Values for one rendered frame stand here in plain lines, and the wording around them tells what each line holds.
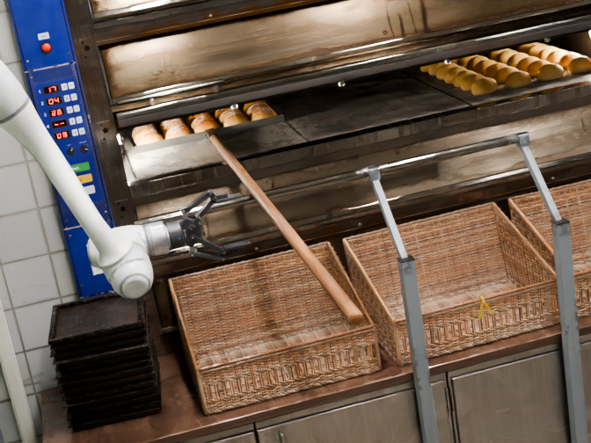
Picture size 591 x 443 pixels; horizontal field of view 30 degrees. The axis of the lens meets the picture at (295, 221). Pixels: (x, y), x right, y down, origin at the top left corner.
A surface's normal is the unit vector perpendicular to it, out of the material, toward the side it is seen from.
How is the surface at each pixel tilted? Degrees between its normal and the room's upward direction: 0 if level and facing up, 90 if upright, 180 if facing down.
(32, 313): 90
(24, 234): 90
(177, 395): 0
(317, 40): 70
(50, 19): 90
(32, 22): 90
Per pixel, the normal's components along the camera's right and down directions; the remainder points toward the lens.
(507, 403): 0.24, 0.32
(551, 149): 0.16, -0.06
